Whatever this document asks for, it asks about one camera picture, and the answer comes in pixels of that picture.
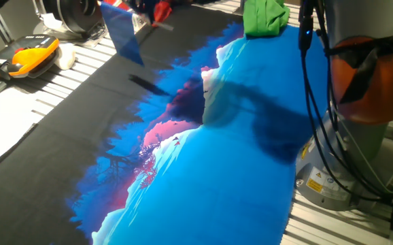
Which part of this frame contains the red cloth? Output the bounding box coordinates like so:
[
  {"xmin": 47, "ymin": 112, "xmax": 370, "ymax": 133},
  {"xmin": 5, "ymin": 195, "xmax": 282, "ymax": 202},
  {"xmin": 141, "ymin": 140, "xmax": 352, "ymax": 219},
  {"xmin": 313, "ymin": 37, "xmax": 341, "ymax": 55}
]
[{"xmin": 103, "ymin": 0, "xmax": 173, "ymax": 25}]

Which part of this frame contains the orange black teach pendant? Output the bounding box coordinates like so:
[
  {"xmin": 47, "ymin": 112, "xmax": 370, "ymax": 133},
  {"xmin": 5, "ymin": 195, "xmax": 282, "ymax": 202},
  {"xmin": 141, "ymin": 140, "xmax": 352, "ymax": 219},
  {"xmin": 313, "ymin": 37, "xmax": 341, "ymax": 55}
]
[{"xmin": 0, "ymin": 33, "xmax": 61, "ymax": 81}]

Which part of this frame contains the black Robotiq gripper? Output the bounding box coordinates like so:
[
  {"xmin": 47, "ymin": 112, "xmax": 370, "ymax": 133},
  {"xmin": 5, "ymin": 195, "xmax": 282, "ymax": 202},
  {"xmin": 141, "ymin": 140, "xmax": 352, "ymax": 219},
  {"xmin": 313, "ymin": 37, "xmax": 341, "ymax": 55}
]
[{"xmin": 128, "ymin": 0, "xmax": 156, "ymax": 24}]

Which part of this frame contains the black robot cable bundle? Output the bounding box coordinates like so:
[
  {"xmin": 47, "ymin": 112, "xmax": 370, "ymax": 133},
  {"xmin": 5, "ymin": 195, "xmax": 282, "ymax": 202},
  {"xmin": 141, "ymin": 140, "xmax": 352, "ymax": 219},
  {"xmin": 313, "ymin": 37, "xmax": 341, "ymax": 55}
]
[{"xmin": 298, "ymin": 0, "xmax": 393, "ymax": 205}]

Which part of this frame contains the printed landscape cloth mat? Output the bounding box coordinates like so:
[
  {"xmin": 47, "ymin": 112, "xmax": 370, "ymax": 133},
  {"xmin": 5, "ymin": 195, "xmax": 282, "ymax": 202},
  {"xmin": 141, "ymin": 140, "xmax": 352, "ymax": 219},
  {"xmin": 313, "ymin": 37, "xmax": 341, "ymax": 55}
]
[{"xmin": 0, "ymin": 3, "xmax": 330, "ymax": 245}]

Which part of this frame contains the black round cable spool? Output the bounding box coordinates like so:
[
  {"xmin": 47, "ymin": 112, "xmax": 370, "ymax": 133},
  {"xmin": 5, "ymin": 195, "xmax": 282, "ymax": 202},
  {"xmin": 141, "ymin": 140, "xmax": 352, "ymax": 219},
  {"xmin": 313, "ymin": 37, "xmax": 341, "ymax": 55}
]
[{"xmin": 33, "ymin": 0, "xmax": 109, "ymax": 48}]

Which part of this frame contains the green crumpled cloth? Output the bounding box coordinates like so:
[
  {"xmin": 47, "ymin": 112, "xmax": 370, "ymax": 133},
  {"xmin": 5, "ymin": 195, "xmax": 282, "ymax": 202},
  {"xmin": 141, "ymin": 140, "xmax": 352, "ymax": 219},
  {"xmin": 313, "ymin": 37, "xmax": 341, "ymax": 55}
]
[{"xmin": 243, "ymin": 0, "xmax": 291, "ymax": 37}]

